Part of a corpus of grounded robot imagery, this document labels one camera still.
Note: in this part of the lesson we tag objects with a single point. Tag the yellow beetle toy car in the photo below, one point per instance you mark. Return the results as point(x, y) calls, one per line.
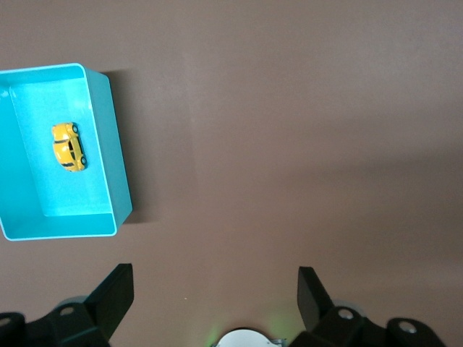
point(68, 148)

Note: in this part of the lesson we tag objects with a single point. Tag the teal plastic bin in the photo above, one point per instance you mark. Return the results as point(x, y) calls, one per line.
point(65, 195)

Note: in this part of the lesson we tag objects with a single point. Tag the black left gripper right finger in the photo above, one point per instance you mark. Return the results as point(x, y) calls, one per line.
point(316, 303)

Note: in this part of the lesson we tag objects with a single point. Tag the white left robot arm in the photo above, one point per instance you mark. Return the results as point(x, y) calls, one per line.
point(247, 338)

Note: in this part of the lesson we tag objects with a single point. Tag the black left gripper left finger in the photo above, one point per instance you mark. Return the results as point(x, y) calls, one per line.
point(105, 307)

